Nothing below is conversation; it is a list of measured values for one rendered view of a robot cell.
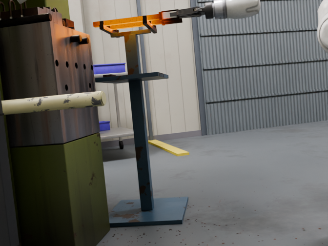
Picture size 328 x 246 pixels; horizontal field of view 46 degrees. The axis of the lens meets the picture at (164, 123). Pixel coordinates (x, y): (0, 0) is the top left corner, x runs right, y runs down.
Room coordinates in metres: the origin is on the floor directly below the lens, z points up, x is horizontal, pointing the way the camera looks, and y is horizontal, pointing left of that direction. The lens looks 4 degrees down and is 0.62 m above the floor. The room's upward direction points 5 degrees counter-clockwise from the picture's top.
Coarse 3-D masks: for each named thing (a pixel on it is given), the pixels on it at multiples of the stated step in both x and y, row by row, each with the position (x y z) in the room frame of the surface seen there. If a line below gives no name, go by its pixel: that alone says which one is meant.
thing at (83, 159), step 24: (48, 144) 1.43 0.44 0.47; (72, 144) 1.47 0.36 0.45; (96, 144) 1.71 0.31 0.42; (24, 168) 1.43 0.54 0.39; (48, 168) 1.42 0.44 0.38; (72, 168) 1.45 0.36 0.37; (96, 168) 1.68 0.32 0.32; (24, 192) 1.44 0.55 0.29; (48, 192) 1.42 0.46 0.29; (72, 192) 1.43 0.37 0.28; (96, 192) 1.65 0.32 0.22; (24, 216) 1.44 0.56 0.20; (48, 216) 1.42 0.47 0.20; (72, 216) 1.41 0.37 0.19; (96, 216) 1.62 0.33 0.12; (24, 240) 1.44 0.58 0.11; (48, 240) 1.42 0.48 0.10; (72, 240) 1.40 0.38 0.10; (96, 240) 1.60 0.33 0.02
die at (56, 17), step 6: (0, 12) 1.48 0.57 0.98; (6, 12) 1.47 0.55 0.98; (12, 12) 1.47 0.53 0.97; (18, 12) 1.46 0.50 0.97; (24, 12) 1.46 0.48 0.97; (30, 12) 1.45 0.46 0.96; (36, 12) 1.45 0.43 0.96; (42, 12) 1.48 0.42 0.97; (48, 12) 1.53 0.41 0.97; (54, 12) 1.58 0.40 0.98; (6, 18) 1.47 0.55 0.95; (54, 18) 1.57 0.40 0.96; (60, 18) 1.63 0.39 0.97; (60, 24) 1.62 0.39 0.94
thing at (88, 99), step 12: (48, 96) 1.17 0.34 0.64; (60, 96) 1.16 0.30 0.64; (72, 96) 1.15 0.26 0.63; (84, 96) 1.14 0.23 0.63; (96, 96) 1.13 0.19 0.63; (12, 108) 1.18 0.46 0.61; (24, 108) 1.17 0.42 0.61; (36, 108) 1.17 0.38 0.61; (48, 108) 1.16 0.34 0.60; (60, 108) 1.16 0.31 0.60; (72, 108) 1.16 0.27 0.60
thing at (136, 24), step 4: (152, 20) 1.96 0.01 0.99; (156, 20) 1.96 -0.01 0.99; (172, 20) 1.96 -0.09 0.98; (176, 20) 1.96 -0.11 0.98; (180, 20) 1.95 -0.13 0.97; (120, 24) 1.98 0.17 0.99; (124, 24) 1.98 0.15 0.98; (128, 24) 1.98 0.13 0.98; (132, 24) 1.97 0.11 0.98; (136, 24) 1.97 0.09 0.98; (140, 24) 1.97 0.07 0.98; (152, 24) 1.97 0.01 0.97; (156, 24) 1.98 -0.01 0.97; (164, 24) 1.97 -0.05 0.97; (112, 28) 1.99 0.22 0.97; (116, 28) 1.99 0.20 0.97; (120, 28) 2.00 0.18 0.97; (124, 28) 2.01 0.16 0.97
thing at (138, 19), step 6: (162, 12) 1.83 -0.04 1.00; (126, 18) 1.86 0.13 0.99; (132, 18) 1.85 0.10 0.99; (138, 18) 1.85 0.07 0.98; (150, 18) 1.84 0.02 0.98; (156, 18) 1.83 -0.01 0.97; (162, 18) 1.84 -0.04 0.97; (174, 18) 1.82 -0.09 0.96; (96, 24) 1.88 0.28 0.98; (108, 24) 1.87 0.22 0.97; (114, 24) 1.88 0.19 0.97
